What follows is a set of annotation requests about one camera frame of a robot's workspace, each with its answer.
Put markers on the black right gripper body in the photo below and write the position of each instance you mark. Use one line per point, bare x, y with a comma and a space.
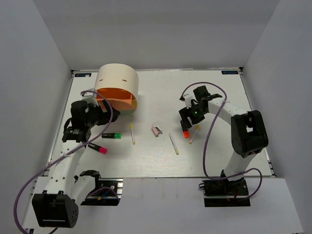
194, 111

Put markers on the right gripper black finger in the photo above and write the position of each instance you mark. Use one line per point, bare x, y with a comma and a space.
194, 121
184, 125

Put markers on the orange black highlighter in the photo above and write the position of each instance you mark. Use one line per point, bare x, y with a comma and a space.
186, 134

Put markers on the green black highlighter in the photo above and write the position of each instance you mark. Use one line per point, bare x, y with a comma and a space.
111, 135

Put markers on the orange organizer drawer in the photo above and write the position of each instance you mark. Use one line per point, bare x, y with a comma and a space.
120, 99

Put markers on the pink black highlighter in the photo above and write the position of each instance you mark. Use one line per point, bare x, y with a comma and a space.
97, 148

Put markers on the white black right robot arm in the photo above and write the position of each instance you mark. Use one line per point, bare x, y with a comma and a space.
248, 132

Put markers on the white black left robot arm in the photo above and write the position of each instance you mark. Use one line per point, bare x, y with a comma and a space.
57, 205

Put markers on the white pen orange-yellow cap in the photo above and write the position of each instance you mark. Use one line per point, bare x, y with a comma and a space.
194, 134

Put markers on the white pen pale yellow ends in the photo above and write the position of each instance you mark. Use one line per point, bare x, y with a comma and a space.
173, 144

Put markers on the pink white mini stapler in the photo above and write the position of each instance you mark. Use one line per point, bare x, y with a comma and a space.
156, 130

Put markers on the white pen bright yellow cap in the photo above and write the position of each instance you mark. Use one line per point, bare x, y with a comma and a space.
132, 134

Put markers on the cream round drawer organizer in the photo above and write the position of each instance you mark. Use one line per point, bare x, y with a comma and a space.
117, 75

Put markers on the blue logo sticker left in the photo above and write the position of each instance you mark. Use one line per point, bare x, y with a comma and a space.
82, 75

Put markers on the blue logo sticker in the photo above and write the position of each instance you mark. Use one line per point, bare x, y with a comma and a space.
229, 72
82, 75

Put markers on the blue logo sticker right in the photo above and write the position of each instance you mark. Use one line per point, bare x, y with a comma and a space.
229, 72

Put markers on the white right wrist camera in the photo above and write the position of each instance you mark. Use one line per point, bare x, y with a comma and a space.
188, 100

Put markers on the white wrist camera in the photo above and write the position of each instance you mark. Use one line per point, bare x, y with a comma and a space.
188, 100
90, 98

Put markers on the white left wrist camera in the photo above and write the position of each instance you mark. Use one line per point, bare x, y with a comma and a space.
90, 98

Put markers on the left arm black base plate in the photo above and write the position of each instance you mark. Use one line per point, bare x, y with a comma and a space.
107, 192

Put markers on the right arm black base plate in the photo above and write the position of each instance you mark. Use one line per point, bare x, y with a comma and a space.
224, 193

